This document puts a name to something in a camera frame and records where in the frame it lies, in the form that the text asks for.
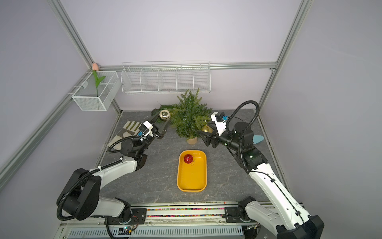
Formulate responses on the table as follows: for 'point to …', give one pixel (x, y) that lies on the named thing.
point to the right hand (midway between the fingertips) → (203, 126)
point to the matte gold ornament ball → (207, 129)
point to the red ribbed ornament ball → (188, 158)
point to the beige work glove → (130, 129)
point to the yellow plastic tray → (192, 173)
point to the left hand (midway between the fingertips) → (166, 114)
